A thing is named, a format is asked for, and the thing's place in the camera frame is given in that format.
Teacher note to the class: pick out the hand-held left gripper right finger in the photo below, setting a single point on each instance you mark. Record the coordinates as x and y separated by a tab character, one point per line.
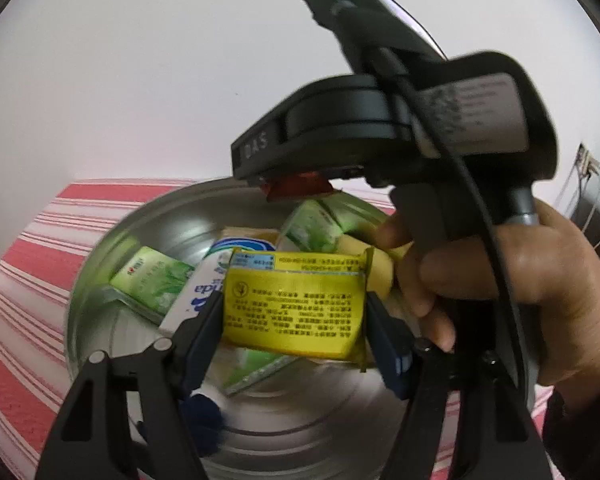
387	355

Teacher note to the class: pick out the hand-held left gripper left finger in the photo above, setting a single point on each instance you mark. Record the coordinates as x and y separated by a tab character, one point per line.
205	345

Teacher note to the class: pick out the green tissue packet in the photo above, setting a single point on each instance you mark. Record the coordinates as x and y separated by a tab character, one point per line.
252	367
312	227
152	277

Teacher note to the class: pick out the white tube with blue print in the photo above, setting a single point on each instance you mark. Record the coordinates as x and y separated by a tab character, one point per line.
200	285

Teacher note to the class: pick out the small red packet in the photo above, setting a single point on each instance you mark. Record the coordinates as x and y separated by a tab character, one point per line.
297	187

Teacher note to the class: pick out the yellow sponge block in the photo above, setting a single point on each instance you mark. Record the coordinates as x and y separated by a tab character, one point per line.
375	275

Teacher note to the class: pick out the yellow printed snack packet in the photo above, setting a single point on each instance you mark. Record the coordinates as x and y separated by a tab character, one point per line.
295	310

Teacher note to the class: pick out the round metal bowl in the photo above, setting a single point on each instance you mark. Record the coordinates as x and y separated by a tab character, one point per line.
305	435

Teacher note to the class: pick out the person's right forearm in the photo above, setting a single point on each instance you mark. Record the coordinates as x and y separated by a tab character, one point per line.
585	440

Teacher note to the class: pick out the person's right hand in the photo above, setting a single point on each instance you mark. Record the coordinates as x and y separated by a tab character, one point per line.
555	285

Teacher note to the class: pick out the red white striped cloth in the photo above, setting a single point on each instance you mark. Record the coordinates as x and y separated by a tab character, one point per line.
35	260

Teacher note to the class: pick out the white wall socket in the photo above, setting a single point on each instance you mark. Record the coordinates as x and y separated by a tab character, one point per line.
589	160

